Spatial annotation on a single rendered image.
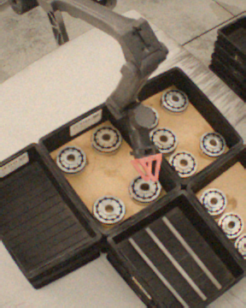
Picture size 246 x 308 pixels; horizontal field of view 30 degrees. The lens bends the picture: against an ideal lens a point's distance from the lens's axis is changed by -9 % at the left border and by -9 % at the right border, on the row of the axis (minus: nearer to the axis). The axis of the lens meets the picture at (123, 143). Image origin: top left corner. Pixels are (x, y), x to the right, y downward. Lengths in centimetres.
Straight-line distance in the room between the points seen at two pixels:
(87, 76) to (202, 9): 169
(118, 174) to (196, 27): 189
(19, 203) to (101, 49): 86
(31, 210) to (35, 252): 16
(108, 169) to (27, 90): 56
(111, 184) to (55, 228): 25
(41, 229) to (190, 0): 246
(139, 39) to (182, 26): 227
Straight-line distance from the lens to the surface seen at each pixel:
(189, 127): 176
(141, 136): 142
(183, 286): 151
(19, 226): 157
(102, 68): 205
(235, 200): 166
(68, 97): 195
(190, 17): 341
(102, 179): 162
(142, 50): 105
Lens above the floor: 228
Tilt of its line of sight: 59 degrees down
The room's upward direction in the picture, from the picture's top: 7 degrees clockwise
